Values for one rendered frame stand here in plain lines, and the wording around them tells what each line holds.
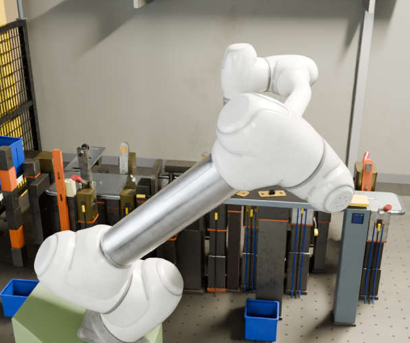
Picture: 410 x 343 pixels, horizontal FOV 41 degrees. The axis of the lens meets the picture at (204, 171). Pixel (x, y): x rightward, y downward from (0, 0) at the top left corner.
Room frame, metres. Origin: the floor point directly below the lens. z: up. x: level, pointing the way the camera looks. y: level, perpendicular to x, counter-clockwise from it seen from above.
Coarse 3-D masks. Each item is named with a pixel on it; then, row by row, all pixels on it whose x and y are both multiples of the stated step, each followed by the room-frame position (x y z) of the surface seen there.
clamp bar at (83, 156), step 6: (84, 144) 1.88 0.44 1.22; (78, 150) 1.84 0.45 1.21; (84, 150) 1.84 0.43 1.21; (78, 156) 1.85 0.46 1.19; (84, 156) 1.84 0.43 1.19; (78, 162) 1.85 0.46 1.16; (84, 162) 1.85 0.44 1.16; (84, 168) 1.85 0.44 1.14; (90, 168) 1.87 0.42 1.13; (84, 174) 1.86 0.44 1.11; (90, 174) 1.86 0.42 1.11; (90, 180) 1.86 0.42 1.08; (84, 186) 1.87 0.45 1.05; (90, 186) 1.86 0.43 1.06
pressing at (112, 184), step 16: (64, 176) 2.09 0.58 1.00; (80, 176) 2.09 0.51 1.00; (96, 176) 2.09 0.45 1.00; (112, 176) 2.09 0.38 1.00; (144, 176) 2.09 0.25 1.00; (48, 192) 1.94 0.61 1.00; (96, 192) 1.94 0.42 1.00; (112, 192) 1.94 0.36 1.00; (368, 192) 1.94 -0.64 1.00; (384, 192) 1.94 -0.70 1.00; (400, 208) 1.80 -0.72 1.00
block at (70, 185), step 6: (66, 180) 1.90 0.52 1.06; (72, 180) 1.90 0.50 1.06; (66, 186) 1.88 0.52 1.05; (72, 186) 1.88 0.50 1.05; (66, 192) 1.88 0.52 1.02; (72, 192) 1.88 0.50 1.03; (72, 198) 1.89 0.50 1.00; (72, 204) 1.89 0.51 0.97; (72, 210) 1.89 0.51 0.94; (72, 216) 1.89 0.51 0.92; (72, 222) 1.89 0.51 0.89; (72, 228) 1.89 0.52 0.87
